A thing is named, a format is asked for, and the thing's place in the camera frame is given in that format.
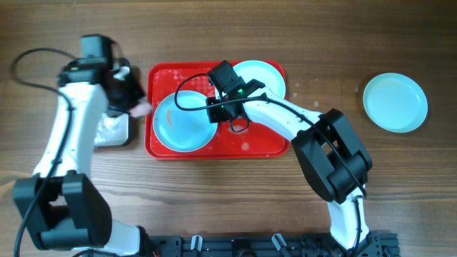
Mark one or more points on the light blue plate bottom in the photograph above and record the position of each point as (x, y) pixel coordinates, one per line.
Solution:
(179, 126)

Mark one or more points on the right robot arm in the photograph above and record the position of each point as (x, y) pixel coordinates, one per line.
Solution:
(333, 160)

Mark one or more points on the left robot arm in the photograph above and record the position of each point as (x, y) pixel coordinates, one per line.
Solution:
(61, 209)

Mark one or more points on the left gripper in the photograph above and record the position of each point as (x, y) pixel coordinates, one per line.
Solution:
(129, 94)

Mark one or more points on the pink sponge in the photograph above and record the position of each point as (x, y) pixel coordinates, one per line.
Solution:
(142, 109)

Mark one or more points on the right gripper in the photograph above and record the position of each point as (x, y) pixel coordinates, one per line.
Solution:
(216, 109)

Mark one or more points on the light blue plate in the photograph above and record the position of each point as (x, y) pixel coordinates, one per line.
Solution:
(179, 126)
(395, 103)
(263, 72)

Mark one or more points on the red plastic tray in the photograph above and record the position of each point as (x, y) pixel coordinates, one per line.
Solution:
(236, 139)

